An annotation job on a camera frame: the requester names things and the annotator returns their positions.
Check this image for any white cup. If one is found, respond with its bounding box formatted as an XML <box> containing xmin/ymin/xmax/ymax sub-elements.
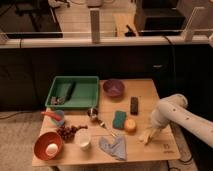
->
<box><xmin>74</xmin><ymin>129</ymin><xmax>91</xmax><ymax>150</ymax></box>

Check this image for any orange bowl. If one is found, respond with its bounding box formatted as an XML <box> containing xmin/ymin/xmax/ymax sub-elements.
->
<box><xmin>34</xmin><ymin>132</ymin><xmax>63</xmax><ymax>161</ymax></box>

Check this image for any bunch of dark grapes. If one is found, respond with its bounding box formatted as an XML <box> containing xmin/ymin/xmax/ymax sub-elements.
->
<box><xmin>56</xmin><ymin>125</ymin><xmax>88</xmax><ymax>141</ymax></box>

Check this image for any white horizontal rail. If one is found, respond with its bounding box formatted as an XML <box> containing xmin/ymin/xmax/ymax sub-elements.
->
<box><xmin>0</xmin><ymin>35</ymin><xmax>213</xmax><ymax>49</ymax></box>

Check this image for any dark tool in tray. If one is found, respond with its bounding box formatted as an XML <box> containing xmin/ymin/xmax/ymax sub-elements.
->
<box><xmin>65</xmin><ymin>82</ymin><xmax>76</xmax><ymax>101</ymax></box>

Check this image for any metal measuring cup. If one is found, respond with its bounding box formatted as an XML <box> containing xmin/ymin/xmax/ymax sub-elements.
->
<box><xmin>87</xmin><ymin>107</ymin><xmax>116</xmax><ymax>137</ymax></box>

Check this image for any grey upright post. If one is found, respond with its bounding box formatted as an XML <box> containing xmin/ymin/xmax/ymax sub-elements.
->
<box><xmin>90</xmin><ymin>8</ymin><xmax>100</xmax><ymax>43</ymax></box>

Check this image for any black rectangular block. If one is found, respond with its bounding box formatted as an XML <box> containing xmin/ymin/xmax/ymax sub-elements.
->
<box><xmin>130</xmin><ymin>97</ymin><xmax>138</xmax><ymax>115</ymax></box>

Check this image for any small grey object in tray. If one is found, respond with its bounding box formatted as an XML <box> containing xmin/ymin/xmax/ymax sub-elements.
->
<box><xmin>51</xmin><ymin>96</ymin><xmax>65</xmax><ymax>105</ymax></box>

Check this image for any white egg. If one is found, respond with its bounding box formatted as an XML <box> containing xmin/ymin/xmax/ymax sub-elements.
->
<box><xmin>46</xmin><ymin>143</ymin><xmax>58</xmax><ymax>156</ymax></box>

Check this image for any blue cup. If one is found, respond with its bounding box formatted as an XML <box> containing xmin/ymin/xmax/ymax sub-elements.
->
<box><xmin>53</xmin><ymin>110</ymin><xmax>65</xmax><ymax>126</ymax></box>

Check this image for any green plastic tray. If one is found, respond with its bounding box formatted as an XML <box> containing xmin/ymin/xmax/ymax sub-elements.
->
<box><xmin>45</xmin><ymin>76</ymin><xmax>99</xmax><ymax>110</ymax></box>

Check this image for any purple bowl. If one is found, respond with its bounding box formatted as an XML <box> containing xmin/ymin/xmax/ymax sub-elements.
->
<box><xmin>103</xmin><ymin>79</ymin><xmax>125</xmax><ymax>97</ymax></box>

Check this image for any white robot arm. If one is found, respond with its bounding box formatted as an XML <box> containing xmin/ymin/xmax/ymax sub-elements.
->
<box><xmin>150</xmin><ymin>94</ymin><xmax>213</xmax><ymax>148</ymax></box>

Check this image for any orange fruit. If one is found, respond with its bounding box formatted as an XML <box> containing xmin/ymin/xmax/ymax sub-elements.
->
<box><xmin>124</xmin><ymin>119</ymin><xmax>137</xmax><ymax>133</ymax></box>

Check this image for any wooden table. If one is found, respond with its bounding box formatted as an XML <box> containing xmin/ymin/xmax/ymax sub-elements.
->
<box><xmin>32</xmin><ymin>79</ymin><xmax>180</xmax><ymax>167</ymax></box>

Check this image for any yellow banana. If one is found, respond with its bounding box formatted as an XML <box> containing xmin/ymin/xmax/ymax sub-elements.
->
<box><xmin>139</xmin><ymin>128</ymin><xmax>160</xmax><ymax>145</ymax></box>

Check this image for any blue grey cloth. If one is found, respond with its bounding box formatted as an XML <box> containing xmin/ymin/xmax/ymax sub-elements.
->
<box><xmin>99</xmin><ymin>136</ymin><xmax>127</xmax><ymax>161</ymax></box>

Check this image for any green sponge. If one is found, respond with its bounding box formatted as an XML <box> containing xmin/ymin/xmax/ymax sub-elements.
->
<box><xmin>113</xmin><ymin>111</ymin><xmax>126</xmax><ymax>130</ymax></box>

